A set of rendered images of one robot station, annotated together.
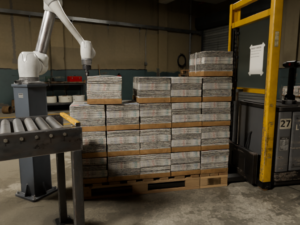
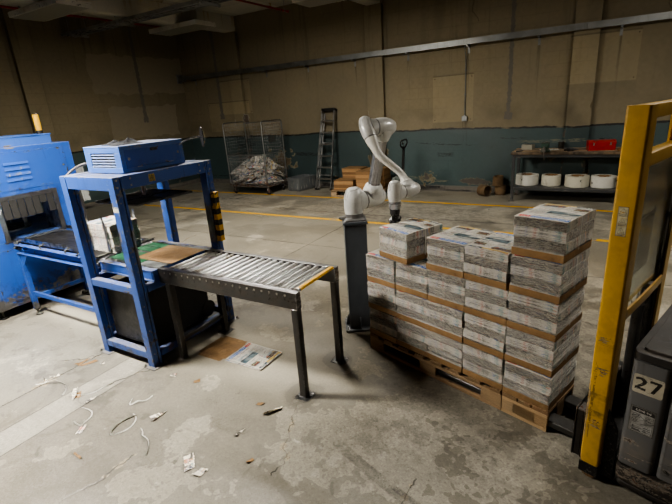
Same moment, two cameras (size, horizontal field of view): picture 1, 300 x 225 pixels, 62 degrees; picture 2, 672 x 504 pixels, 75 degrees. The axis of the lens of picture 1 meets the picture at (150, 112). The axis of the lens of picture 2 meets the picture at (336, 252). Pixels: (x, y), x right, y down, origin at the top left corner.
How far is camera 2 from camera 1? 2.26 m
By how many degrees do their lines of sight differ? 60
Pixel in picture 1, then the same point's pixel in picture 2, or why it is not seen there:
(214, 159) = (526, 382)
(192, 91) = (492, 272)
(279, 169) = (627, 460)
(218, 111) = (536, 314)
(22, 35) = (523, 71)
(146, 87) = (435, 251)
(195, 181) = (494, 396)
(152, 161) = (440, 343)
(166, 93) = (457, 266)
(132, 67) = not seen: outside the picture
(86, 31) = (654, 42)
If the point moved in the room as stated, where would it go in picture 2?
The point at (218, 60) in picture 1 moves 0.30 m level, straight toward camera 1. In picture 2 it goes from (540, 234) to (490, 242)
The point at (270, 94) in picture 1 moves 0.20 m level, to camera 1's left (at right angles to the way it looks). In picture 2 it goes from (602, 321) to (562, 306)
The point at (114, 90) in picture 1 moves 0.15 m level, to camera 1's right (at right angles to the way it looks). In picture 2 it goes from (401, 248) to (415, 253)
